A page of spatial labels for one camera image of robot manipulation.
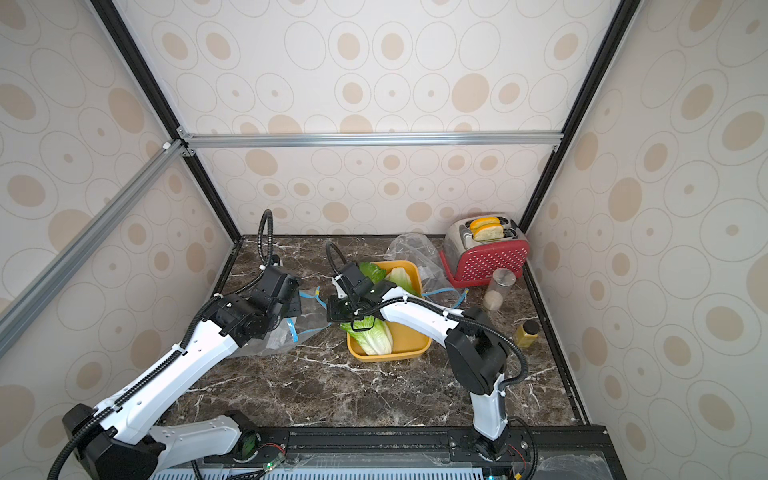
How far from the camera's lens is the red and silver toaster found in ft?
3.15

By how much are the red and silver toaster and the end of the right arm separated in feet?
1.27

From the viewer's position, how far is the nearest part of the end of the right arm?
0.62 meters
